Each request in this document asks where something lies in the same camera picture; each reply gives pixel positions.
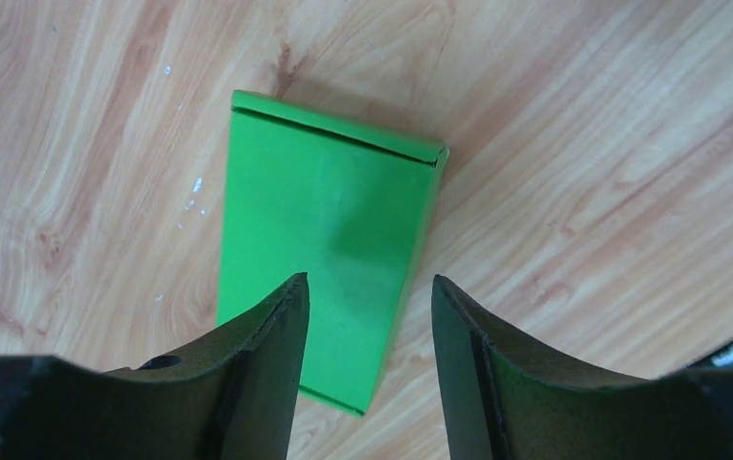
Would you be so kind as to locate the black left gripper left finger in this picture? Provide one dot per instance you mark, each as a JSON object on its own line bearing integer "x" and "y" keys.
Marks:
{"x": 229, "y": 394}

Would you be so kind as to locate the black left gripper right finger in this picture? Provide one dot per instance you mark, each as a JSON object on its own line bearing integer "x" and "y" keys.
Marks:
{"x": 507, "y": 395}

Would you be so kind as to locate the green paper box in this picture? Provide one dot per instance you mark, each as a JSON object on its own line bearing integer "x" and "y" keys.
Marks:
{"x": 346, "y": 202}

